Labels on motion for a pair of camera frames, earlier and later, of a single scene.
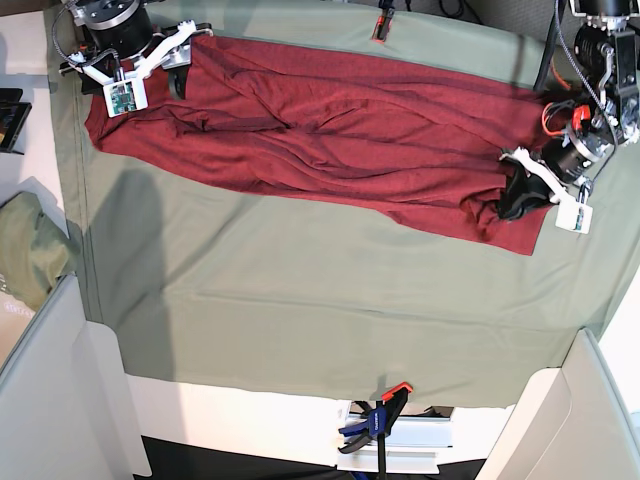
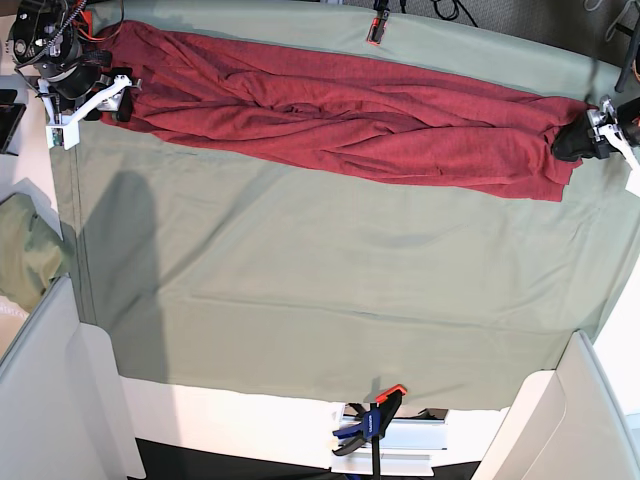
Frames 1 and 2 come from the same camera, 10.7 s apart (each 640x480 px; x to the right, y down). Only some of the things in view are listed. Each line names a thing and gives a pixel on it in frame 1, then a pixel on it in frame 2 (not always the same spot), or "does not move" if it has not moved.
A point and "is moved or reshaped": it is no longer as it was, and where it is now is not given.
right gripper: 569,157 to 602,121
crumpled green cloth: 34,251 does not move
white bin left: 67,409 does not move
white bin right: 569,423 does not move
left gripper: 123,28 to 92,86
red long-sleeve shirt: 430,151 is moved or reshaped
